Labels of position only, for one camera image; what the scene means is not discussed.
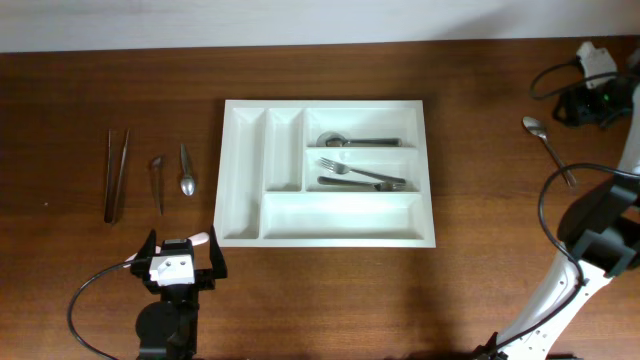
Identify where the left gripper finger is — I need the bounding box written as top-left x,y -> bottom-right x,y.
209,226 -> 228,279
130,229 -> 157,270

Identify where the white plastic cutlery tray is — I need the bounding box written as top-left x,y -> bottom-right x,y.
214,100 -> 436,248

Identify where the small teaspoon dark handle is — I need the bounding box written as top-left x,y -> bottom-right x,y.
150,156 -> 163,216

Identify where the pink white spoon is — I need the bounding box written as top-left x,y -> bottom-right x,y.
125,232 -> 210,261

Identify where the dark metal chopstick right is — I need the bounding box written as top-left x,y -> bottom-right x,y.
110,129 -> 130,224

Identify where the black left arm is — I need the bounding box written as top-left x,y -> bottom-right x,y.
129,228 -> 228,359

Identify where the silver tablespoon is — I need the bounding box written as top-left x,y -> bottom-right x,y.
316,132 -> 402,147
522,116 -> 577,188

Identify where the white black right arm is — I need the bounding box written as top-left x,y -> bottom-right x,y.
471,41 -> 639,359

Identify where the black left camera cable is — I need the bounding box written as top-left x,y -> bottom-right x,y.
66,258 -> 151,360

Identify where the black camera cable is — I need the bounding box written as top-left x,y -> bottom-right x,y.
487,58 -> 640,354
66,258 -> 151,360

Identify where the black right camera cable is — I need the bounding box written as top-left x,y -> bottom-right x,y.
487,58 -> 640,354

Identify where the silver fork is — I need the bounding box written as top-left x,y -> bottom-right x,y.
317,176 -> 406,192
319,157 -> 406,184

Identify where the small silver teaspoon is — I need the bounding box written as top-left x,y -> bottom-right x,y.
180,144 -> 196,196

